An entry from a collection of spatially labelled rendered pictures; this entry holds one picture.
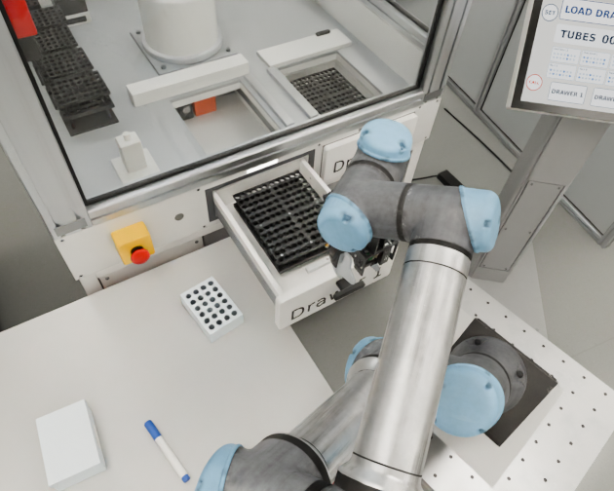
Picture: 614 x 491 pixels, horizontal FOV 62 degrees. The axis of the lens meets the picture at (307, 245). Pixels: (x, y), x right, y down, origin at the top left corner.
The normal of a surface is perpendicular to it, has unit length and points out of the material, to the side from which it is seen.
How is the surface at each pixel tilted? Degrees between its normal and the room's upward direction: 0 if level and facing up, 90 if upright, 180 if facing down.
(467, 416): 45
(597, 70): 50
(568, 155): 90
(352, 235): 90
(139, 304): 0
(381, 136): 0
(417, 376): 21
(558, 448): 0
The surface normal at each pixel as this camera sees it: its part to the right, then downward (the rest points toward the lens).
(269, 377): 0.06, -0.60
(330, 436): 0.57, -0.67
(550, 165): -0.15, 0.78
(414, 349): -0.18, -0.35
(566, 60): -0.07, 0.22
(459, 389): -0.38, 0.01
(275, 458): 0.11, -0.96
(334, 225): -0.43, 0.71
